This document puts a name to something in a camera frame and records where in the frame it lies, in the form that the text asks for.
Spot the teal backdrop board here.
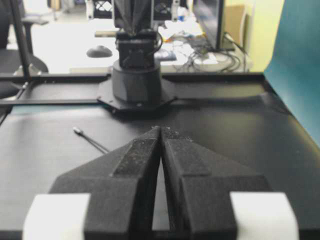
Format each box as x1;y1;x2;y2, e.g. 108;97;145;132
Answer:
264;0;320;144

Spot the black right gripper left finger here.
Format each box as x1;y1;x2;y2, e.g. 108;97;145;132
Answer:
49;126;160;240

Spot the black computer monitor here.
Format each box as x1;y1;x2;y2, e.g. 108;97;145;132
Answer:
193;0;235;52

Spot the black office chair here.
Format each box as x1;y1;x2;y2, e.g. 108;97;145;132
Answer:
0;0;49;99

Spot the black computer mouse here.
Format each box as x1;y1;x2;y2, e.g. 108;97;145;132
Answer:
86;45;113;58

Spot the black aluminium frame rail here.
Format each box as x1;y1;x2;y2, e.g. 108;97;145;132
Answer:
0;73;111;108

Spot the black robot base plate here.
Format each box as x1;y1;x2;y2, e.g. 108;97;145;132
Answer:
97;77;178;113

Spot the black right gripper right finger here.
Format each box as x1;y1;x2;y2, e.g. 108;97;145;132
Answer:
160;127;272;240

